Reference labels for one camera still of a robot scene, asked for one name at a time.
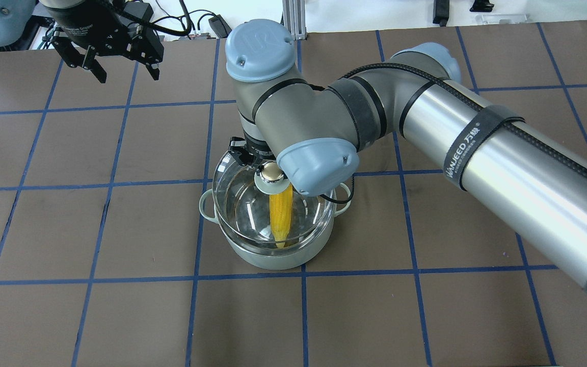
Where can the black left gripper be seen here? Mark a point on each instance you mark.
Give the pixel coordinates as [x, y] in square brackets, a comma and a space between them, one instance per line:
[80, 24]

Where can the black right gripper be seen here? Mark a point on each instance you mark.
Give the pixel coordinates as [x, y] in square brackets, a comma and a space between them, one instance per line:
[259, 150]

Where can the glass pot lid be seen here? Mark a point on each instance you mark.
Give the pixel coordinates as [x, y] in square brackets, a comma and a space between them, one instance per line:
[260, 219]

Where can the yellow corn cob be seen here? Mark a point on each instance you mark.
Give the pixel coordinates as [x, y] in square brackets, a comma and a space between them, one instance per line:
[280, 210]

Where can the pale green steel pot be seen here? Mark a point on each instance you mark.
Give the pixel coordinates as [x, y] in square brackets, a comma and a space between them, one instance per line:
[276, 259]

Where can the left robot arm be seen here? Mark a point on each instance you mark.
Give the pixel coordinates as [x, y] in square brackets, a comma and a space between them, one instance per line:
[14, 15]

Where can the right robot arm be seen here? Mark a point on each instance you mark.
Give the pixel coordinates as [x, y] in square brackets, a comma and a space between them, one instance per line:
[532, 183]

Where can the small black adapter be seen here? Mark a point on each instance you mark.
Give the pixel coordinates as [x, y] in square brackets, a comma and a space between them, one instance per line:
[219, 26]

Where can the aluminium frame post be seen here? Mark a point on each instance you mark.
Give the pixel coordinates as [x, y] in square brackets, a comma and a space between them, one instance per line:
[293, 18]

